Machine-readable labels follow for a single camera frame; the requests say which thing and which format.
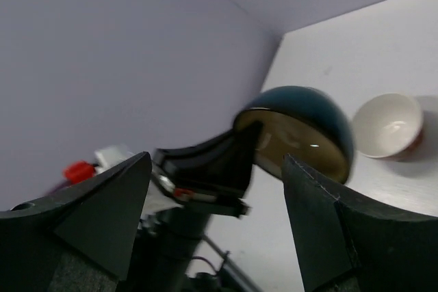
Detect brown beige bowl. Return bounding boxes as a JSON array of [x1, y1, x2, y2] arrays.
[[233, 85, 355, 184]]

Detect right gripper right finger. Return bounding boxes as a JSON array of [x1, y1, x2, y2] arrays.
[[282, 156, 437, 291]]

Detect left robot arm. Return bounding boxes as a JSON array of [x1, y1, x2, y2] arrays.
[[116, 122, 263, 291]]

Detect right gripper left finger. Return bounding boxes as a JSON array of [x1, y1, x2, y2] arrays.
[[1, 152, 152, 291]]

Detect white red bowl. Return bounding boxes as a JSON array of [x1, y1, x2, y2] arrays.
[[351, 93, 424, 161]]

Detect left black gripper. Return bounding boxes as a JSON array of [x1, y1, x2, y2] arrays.
[[139, 121, 263, 227]]

